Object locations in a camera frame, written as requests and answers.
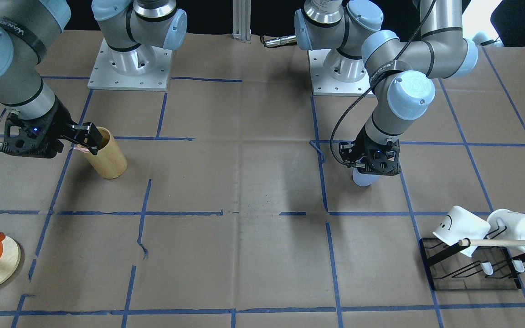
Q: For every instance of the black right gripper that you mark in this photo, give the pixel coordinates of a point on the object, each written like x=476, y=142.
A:
x=57, y=122

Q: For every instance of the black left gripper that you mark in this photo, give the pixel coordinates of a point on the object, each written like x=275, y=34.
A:
x=361, y=139

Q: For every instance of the light blue plastic cup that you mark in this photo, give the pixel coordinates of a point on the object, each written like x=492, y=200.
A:
x=363, y=180

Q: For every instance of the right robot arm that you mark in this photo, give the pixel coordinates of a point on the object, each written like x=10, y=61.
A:
x=29, y=27

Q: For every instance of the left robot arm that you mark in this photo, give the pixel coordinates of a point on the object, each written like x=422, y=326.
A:
x=401, y=73

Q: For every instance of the bamboo cylinder holder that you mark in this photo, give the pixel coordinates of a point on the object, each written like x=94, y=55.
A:
x=110, y=161

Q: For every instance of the white smiley mug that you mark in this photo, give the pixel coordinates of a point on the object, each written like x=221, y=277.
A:
x=459, y=224

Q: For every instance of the wooden mug tree stand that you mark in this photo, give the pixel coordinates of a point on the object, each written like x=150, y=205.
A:
x=10, y=258

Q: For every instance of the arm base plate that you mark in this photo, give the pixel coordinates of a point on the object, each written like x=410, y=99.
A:
x=146, y=68
x=333, y=74

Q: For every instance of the white mug with handle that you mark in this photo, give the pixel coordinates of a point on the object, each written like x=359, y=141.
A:
x=506, y=225

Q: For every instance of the black wire mug rack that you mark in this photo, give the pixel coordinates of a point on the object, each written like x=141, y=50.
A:
x=485, y=264

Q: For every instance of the aluminium frame post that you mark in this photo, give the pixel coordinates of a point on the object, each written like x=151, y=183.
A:
x=241, y=13

